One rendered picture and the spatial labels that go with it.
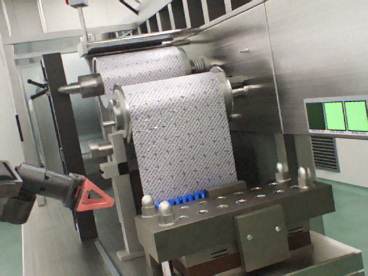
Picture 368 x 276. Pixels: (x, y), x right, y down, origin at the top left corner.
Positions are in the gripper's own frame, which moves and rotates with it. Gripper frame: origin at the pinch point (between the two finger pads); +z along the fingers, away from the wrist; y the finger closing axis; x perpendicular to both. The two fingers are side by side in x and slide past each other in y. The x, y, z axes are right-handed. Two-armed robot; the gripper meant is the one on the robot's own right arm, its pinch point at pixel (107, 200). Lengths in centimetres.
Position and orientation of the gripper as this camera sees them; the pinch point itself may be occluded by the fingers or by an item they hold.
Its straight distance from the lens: 107.9
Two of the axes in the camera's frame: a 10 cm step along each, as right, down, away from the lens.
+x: 3.1, -9.5, 0.8
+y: 3.3, 0.3, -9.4
